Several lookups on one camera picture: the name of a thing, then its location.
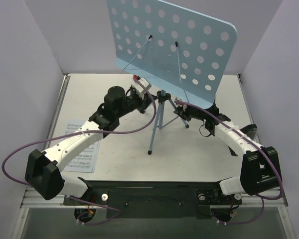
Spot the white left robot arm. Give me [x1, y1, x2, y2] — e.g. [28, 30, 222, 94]
[25, 83, 156, 205]

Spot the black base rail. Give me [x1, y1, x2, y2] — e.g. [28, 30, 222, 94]
[62, 178, 242, 220]

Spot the aluminium frame rail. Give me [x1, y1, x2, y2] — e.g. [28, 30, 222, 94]
[20, 188, 288, 208]

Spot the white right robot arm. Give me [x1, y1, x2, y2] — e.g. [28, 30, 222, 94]
[174, 100, 283, 204]

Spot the sheet music page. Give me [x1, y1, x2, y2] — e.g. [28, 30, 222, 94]
[64, 119, 100, 173]

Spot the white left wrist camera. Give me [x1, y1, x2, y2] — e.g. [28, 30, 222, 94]
[131, 75, 151, 99]

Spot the light blue music stand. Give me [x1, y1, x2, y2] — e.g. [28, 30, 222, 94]
[106, 0, 239, 155]

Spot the black metronome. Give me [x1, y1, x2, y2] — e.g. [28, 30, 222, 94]
[228, 123, 259, 157]

